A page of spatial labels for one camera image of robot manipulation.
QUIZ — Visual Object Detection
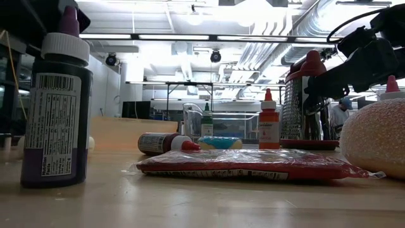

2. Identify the red popcorn packet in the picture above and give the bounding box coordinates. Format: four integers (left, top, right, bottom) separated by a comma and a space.
135, 148, 387, 182

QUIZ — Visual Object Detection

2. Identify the round ceiling lamp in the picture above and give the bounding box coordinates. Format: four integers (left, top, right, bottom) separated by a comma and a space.
185, 8, 205, 27

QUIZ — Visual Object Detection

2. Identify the dark red food colouring bottle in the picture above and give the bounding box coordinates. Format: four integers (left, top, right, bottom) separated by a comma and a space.
137, 132, 201, 156

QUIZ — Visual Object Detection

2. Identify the purple food colouring bottle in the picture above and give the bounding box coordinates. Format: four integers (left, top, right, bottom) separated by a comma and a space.
20, 5, 94, 189

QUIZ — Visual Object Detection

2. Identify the pink sugared toy bun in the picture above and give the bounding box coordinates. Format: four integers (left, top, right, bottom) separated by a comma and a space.
339, 97, 405, 181

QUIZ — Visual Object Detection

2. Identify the orange translucent plastic tray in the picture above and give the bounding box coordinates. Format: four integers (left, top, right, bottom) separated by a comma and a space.
89, 116, 178, 150

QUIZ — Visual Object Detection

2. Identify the black computer monitor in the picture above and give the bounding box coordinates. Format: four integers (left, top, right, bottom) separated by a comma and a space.
121, 100, 152, 120
356, 96, 380, 110

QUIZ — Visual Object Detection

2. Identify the pink food colouring bottle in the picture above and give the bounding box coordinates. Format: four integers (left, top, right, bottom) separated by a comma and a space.
379, 75, 405, 101

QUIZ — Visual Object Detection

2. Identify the long white light bar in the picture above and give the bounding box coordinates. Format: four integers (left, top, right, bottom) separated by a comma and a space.
78, 32, 344, 44

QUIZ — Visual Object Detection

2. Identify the person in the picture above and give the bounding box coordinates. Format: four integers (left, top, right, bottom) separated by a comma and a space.
330, 96, 354, 134

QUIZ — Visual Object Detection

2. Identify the orange food colouring bottle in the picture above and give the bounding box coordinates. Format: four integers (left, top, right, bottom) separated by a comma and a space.
258, 88, 281, 150

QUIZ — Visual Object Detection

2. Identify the black metal workbench frame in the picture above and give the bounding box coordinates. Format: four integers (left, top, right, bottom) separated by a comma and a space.
125, 80, 287, 122

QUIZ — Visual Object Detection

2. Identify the steel box grater red handle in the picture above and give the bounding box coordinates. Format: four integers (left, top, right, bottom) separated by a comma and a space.
280, 49, 340, 151

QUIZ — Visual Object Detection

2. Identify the clear plastic bin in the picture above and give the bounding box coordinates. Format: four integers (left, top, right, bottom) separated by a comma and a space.
182, 102, 284, 149

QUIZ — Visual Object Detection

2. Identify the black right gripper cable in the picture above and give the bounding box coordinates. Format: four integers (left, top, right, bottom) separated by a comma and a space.
325, 6, 392, 44

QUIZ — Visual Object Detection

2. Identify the silver ventilation duct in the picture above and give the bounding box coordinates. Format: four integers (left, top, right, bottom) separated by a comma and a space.
280, 0, 355, 66

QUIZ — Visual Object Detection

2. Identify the thin yellow cable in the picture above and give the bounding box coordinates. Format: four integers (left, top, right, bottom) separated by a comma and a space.
5, 30, 28, 121

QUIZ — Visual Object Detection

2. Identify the green food colouring bottle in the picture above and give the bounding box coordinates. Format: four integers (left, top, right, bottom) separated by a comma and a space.
201, 102, 214, 137

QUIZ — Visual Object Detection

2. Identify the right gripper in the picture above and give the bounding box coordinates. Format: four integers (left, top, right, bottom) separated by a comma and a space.
302, 27, 400, 115

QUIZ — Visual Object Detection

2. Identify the blue iced toy donut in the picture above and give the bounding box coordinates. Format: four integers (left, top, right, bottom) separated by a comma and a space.
197, 136, 244, 151
17, 135, 96, 152

